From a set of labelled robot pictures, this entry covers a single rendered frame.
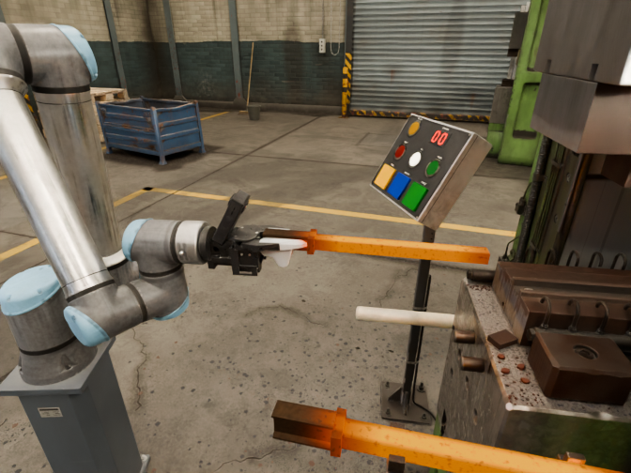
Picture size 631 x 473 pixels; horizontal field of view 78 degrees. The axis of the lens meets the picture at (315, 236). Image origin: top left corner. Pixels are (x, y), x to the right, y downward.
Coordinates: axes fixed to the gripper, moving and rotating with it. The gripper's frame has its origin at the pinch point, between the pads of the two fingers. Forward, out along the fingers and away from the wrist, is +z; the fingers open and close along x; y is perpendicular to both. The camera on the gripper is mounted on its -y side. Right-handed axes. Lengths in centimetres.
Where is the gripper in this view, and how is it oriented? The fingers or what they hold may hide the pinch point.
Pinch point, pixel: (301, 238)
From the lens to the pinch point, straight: 77.1
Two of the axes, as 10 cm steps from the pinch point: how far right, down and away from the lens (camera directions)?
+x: -1.5, 4.5, -8.8
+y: 0.3, 8.9, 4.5
